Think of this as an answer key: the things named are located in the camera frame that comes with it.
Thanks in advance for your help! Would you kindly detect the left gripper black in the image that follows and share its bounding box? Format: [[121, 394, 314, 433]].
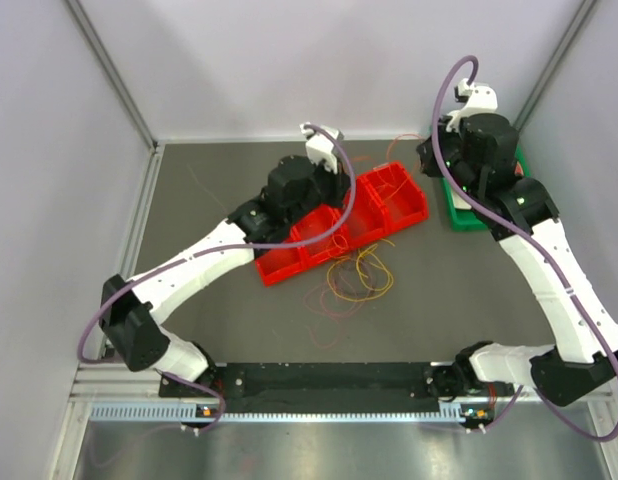
[[287, 156, 354, 226]]

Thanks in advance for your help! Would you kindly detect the red four-compartment bin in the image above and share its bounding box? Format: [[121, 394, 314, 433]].
[[253, 159, 430, 288]]

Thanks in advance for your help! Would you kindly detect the yellow cable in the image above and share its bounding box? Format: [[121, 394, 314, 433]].
[[324, 238, 396, 303]]

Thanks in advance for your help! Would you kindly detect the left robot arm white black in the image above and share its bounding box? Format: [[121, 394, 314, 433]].
[[99, 155, 351, 397]]

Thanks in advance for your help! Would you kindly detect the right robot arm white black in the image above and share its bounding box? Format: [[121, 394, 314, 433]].
[[417, 113, 618, 407]]

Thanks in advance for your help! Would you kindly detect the red blue patterned plate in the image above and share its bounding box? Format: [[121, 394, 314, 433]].
[[514, 160, 525, 177]]

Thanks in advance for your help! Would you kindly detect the green plastic tray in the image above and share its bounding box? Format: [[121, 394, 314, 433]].
[[437, 114, 529, 231]]

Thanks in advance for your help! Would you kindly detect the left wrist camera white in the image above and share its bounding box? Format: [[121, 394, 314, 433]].
[[300, 123, 338, 174]]

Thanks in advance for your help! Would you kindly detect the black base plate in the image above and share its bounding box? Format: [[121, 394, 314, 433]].
[[158, 362, 495, 414]]

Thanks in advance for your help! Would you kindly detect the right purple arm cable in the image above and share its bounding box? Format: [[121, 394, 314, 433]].
[[432, 55, 618, 442]]

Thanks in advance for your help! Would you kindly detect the grey slotted cable duct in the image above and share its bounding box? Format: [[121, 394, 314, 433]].
[[90, 403, 490, 422]]

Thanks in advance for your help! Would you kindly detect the aluminium frame rail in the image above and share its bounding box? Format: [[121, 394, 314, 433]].
[[69, 364, 616, 403]]

